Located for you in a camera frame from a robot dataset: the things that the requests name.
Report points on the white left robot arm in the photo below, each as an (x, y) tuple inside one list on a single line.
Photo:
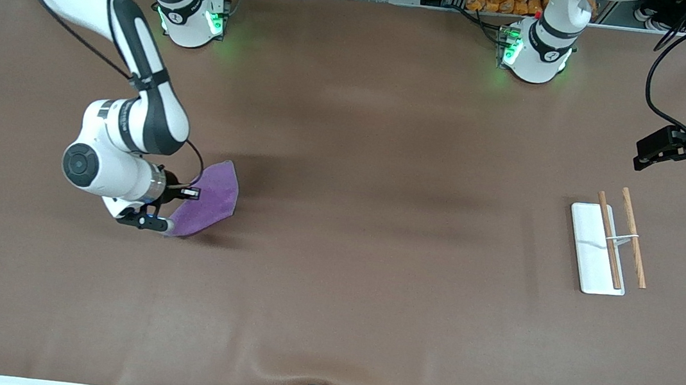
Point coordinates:
[(543, 55)]

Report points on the purple towel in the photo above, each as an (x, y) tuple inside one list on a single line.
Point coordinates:
[(213, 197)]

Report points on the white rack with wooden rods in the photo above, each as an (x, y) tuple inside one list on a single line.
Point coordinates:
[(595, 247)]

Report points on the brown table mat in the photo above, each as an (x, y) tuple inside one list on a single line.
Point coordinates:
[(333, 282)]

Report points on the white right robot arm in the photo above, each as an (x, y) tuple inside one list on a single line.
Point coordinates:
[(131, 123)]

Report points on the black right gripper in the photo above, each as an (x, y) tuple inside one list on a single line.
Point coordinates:
[(170, 193)]

